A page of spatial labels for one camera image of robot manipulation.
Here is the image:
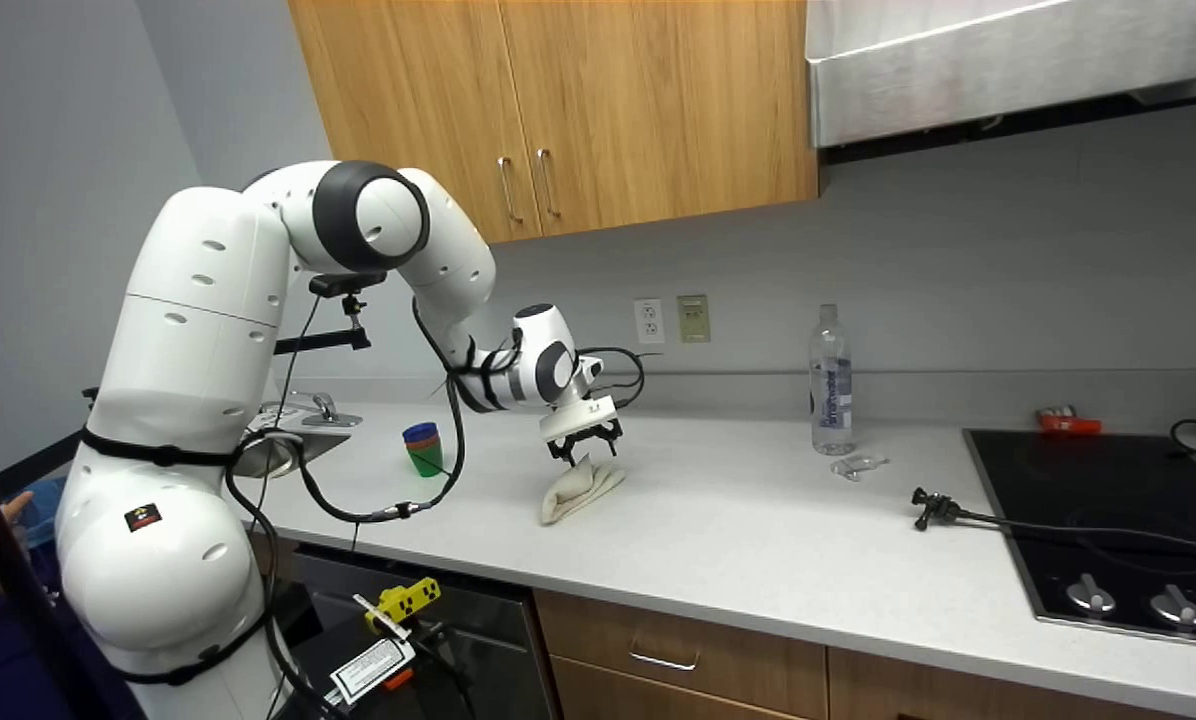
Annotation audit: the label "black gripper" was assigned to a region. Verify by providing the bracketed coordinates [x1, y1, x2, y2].
[546, 410, 630, 472]

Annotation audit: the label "beige cloth towel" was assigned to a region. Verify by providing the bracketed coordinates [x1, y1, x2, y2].
[531, 457, 633, 533]

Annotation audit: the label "white power outlet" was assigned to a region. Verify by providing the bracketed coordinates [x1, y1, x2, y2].
[633, 296, 667, 351]

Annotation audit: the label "stacked blue green cups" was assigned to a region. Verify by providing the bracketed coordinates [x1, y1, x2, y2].
[401, 415, 447, 479]

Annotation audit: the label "wooden base cabinet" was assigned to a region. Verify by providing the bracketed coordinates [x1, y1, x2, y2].
[531, 589, 1196, 720]

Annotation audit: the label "yellow tool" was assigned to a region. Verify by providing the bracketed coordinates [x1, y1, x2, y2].
[374, 571, 447, 629]

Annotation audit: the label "clear bottle with blue label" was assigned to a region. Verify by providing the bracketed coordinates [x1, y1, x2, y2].
[808, 299, 862, 458]

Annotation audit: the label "clear plastic wrapper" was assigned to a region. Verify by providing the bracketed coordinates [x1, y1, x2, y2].
[827, 447, 893, 479]

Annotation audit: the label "chrome faucet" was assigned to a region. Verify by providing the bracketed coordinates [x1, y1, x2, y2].
[279, 389, 360, 431]

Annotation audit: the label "steel sink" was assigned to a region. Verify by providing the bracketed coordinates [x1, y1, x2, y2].
[229, 403, 367, 485]

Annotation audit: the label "silver rectangular device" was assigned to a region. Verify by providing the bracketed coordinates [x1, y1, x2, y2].
[320, 636, 420, 712]

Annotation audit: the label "small red orange object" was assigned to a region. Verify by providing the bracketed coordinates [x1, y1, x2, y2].
[1033, 399, 1107, 441]

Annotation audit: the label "black glass cooktop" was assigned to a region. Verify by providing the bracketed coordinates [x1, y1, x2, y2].
[961, 423, 1196, 650]

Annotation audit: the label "silver cooktop knob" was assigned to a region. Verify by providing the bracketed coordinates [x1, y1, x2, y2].
[1064, 571, 1122, 614]
[1147, 578, 1196, 633]

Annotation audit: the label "steel range hood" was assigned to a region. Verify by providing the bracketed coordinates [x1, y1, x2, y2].
[805, 0, 1196, 150]

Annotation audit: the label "black diagonal pole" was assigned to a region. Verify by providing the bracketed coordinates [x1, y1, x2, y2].
[0, 431, 112, 720]

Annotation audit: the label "beige wall plate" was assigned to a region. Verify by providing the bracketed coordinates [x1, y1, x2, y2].
[676, 292, 717, 347]

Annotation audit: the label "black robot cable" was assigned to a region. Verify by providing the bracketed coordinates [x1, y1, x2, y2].
[219, 296, 653, 529]

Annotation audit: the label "silver drawer handle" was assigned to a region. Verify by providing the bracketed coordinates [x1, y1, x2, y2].
[630, 649, 706, 675]

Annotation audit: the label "silver cabinet handle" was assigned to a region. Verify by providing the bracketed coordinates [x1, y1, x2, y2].
[491, 150, 528, 233]
[528, 143, 569, 227]

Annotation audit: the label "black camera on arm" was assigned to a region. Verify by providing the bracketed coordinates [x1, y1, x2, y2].
[271, 267, 393, 358]

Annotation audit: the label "wooden wall cabinet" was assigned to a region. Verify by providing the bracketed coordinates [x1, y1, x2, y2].
[288, 0, 826, 246]

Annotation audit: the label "black mount cable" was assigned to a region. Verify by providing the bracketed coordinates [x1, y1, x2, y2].
[961, 509, 1196, 559]

